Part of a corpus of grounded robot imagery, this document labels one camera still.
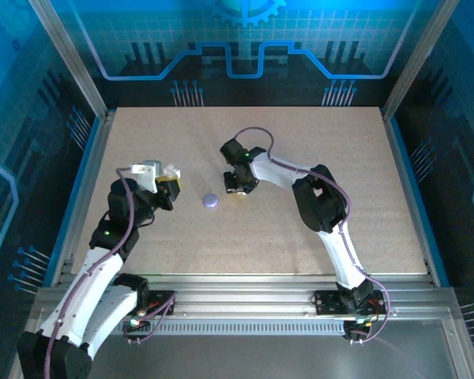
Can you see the aluminium table side rail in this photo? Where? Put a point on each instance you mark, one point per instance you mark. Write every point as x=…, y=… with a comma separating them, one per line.
x=403, y=177
x=91, y=177

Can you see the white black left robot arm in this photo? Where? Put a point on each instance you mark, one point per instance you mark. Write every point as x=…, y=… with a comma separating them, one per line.
x=83, y=292

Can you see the purple round earbud case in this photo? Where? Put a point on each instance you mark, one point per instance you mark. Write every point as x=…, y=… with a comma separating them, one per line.
x=211, y=200

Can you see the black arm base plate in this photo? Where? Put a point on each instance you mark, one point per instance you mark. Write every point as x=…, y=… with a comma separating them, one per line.
x=326, y=302
x=164, y=300

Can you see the aluminium mounting rail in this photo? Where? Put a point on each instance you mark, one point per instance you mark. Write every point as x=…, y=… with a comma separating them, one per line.
x=241, y=296

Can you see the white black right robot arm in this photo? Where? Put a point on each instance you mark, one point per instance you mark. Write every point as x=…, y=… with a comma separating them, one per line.
x=339, y=252

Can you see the grey metal base plate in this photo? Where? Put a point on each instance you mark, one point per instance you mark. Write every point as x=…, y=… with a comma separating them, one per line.
x=241, y=359

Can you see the aluminium frame post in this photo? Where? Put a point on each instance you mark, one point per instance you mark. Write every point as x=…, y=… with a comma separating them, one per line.
x=71, y=63
x=418, y=59

